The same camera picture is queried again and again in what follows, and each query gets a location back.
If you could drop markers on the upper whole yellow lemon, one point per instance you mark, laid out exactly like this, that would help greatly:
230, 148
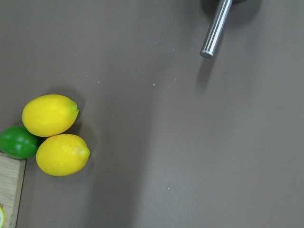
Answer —
49, 115

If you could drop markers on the steel scoop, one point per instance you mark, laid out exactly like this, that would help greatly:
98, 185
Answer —
235, 13

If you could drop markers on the green lime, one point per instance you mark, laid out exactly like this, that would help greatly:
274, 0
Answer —
17, 142

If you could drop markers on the lower lemon half slice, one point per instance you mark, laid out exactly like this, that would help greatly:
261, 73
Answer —
2, 217

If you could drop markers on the wooden cutting board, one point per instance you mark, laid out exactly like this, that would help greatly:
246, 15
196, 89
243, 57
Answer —
11, 180

